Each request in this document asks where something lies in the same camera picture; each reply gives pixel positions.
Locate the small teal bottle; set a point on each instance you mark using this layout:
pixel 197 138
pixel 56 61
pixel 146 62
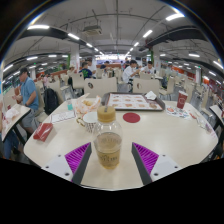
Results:
pixel 70 106

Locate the group of beige chairs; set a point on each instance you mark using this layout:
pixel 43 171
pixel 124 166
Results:
pixel 77 81

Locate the clear tea bottle yellow cap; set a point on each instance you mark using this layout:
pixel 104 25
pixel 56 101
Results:
pixel 107 146

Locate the red paper carton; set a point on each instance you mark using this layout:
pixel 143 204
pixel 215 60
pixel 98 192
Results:
pixel 43 131

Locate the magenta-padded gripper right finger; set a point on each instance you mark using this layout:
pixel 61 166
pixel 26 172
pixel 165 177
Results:
pixel 163 165

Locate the dark food tray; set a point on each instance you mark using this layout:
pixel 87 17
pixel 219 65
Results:
pixel 104 101

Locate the flat round red coaster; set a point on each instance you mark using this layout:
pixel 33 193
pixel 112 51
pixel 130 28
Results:
pixel 131 117

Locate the red paper cup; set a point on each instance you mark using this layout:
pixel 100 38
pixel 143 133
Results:
pixel 182 100

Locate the white card red border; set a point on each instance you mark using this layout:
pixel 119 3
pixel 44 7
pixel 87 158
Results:
pixel 62 116

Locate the person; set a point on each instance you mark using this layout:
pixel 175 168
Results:
pixel 128 73
pixel 28 93
pixel 8 143
pixel 86 71
pixel 105 65
pixel 148 69

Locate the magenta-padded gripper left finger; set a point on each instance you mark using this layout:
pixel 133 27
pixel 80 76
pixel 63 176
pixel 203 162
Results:
pixel 58 164

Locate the beige neighbour table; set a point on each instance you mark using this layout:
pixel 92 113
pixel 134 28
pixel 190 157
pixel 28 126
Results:
pixel 217 113
pixel 15 120

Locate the ceiling strip lights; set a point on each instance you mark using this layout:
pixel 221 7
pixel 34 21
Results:
pixel 174 16

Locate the printed paper tray liner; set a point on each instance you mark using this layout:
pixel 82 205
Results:
pixel 130 101

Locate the beige chair round hole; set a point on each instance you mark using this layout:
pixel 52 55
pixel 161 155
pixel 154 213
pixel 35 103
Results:
pixel 146 86
pixel 100 87

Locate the ceiling air conditioner unit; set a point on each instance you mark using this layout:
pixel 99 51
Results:
pixel 92 30

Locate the black backpack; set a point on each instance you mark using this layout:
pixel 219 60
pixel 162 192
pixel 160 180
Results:
pixel 50 100

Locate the brown food leftover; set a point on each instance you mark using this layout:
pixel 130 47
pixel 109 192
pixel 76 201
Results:
pixel 153 105

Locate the colourful printed flyer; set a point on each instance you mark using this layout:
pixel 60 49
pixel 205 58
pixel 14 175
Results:
pixel 176 112

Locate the white paper napkin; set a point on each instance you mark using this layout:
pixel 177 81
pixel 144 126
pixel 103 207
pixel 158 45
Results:
pixel 150 95

